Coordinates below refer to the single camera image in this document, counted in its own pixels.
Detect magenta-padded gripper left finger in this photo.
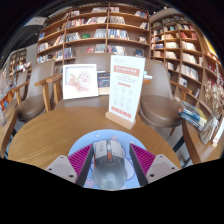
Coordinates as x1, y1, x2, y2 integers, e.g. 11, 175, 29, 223
44, 143, 95, 187

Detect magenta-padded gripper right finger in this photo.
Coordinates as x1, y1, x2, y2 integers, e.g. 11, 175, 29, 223
128, 143, 182, 187

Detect grey computer mouse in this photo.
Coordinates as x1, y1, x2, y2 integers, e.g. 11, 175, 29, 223
91, 139, 127, 191

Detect round light blue mouse pad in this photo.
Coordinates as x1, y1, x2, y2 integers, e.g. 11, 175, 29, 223
67, 128, 148, 189

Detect brown padded wooden armchair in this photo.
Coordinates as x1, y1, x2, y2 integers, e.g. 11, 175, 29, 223
46, 52, 151, 109
138, 59, 194, 136
11, 59, 56, 124

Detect stack of books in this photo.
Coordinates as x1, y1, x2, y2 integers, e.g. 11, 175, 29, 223
177, 99, 208, 132

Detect glass vase with dried flowers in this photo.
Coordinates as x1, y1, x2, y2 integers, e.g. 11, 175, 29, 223
199, 63, 224, 145

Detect small white card sign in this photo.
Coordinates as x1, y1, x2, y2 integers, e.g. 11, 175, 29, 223
211, 114, 224, 148

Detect white orange table sign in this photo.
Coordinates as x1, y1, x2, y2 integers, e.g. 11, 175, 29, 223
105, 54, 147, 131

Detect white framed floral picture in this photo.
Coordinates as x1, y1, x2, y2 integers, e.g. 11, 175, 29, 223
62, 63, 100, 101

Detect dark standing book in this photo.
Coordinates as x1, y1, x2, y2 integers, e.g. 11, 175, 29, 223
96, 70, 111, 96

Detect distant wooden book shelf unit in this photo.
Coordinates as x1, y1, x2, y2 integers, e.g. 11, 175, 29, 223
8, 48, 28, 81

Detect curved wooden book shelf unit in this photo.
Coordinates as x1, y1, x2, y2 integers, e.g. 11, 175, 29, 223
149, 13, 224, 111

